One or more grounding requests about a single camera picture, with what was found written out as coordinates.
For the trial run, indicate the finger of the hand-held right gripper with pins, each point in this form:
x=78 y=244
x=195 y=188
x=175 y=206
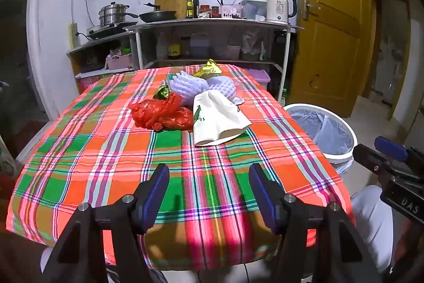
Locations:
x=366 y=155
x=391 y=145

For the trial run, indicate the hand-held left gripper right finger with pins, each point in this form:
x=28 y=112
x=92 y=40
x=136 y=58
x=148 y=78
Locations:
x=261 y=193

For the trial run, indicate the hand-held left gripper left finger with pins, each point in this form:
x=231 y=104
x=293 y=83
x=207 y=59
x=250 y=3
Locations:
x=159 y=190

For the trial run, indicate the white trash bin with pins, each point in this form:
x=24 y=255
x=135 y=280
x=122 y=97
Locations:
x=346 y=133
x=308 y=124

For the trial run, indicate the red plastic bag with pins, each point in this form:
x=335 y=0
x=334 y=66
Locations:
x=159 y=114

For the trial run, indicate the cream paper bag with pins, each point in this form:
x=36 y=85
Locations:
x=215 y=117

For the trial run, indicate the green gold foil wrapper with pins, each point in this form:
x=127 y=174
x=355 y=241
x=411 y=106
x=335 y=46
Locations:
x=162 y=91

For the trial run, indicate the purple foam fruit net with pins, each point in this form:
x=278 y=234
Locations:
x=222 y=85
x=188 y=87

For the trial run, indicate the person's right leg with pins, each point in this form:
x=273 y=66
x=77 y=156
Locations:
x=371 y=223

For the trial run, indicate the plaid tablecloth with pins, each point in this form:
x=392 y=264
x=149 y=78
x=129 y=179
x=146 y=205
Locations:
x=99 y=153

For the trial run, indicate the green plastic bottle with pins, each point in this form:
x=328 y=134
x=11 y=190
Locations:
x=283 y=97

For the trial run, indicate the yellow wooden door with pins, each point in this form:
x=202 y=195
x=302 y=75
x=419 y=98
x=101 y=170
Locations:
x=331 y=54

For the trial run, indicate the purple lid storage box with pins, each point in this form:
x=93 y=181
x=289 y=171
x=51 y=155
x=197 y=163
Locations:
x=260 y=79

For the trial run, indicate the pink plastic basket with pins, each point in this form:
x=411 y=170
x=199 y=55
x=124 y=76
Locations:
x=119 y=62

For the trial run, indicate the brown bottle yellow label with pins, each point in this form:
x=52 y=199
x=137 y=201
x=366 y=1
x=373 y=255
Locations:
x=174 y=51

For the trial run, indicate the white plastic bottle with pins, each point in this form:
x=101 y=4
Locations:
x=161 y=47

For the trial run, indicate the pink lid tub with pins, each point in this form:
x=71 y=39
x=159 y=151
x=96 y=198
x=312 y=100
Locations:
x=233 y=52

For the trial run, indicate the crumpled plastic bags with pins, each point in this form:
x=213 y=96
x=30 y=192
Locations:
x=252 y=44

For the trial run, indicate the dark liquid jug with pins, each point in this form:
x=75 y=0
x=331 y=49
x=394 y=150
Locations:
x=198 y=46

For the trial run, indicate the low wooden shelf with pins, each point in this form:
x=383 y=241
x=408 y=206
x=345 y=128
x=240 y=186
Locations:
x=99 y=43

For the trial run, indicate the black induction cooker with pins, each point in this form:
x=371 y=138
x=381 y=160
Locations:
x=106 y=32

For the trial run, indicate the white electric kettle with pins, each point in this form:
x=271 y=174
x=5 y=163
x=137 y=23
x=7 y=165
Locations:
x=276 y=9

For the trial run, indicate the black frying pan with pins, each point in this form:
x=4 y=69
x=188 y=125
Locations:
x=157 y=16

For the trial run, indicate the metal kitchen rack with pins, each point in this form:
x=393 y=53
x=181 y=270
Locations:
x=215 y=22

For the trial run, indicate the yellowed power strip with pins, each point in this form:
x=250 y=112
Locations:
x=74 y=34

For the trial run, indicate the steel steamer pot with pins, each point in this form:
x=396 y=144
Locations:
x=112 y=14

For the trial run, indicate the clear plastic container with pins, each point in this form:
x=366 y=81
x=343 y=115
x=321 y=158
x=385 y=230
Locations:
x=253 y=9

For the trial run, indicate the red sauce jar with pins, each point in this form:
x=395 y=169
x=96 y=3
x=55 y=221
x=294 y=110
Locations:
x=215 y=11
x=204 y=11

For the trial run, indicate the green oil bottle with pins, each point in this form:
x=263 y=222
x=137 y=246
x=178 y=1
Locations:
x=189 y=7

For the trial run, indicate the pink utensil holder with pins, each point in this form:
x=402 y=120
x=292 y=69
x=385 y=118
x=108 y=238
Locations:
x=230 y=11

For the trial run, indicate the dark sauce bottle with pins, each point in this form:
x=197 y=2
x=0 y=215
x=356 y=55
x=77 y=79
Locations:
x=195 y=6

